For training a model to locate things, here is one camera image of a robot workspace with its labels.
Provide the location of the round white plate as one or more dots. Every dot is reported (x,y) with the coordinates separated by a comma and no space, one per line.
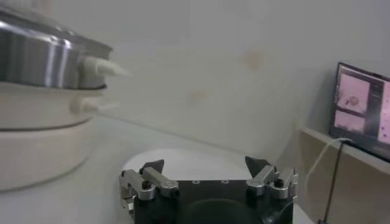
(189,164)

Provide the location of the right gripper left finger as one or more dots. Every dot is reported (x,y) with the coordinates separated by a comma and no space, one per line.
(155,181)

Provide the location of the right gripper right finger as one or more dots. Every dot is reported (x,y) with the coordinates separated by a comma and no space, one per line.
(265,178)

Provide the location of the stainless steel steamer basket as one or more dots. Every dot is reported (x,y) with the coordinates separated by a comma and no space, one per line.
(30,62)

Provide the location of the cream electric cooker base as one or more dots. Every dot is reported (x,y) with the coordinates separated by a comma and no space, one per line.
(36,152)

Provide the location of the black open laptop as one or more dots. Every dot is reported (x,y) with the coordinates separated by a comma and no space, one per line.
(356,100)

